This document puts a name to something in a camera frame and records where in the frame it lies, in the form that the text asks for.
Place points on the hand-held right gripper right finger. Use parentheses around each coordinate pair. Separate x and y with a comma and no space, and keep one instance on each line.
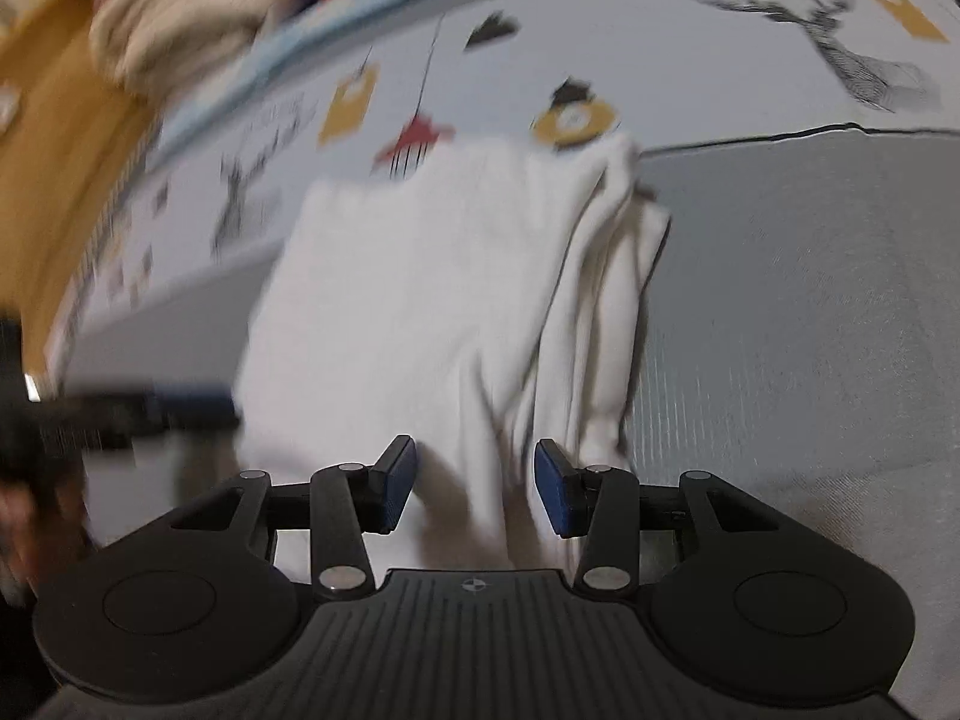
(552,496)

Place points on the white small garment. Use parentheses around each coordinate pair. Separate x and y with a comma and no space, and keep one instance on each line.
(420,300)

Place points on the deer print bed sheet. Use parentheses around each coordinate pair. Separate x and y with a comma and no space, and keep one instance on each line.
(787,277)

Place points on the person's left hand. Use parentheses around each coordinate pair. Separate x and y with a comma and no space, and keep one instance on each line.
(37,540)

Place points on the beige fleece blanket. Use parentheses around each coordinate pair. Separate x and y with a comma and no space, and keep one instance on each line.
(180,15)

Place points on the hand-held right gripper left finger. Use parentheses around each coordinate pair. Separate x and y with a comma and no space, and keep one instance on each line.
(397,489)

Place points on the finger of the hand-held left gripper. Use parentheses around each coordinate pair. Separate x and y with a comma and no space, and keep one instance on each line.
(180,405)

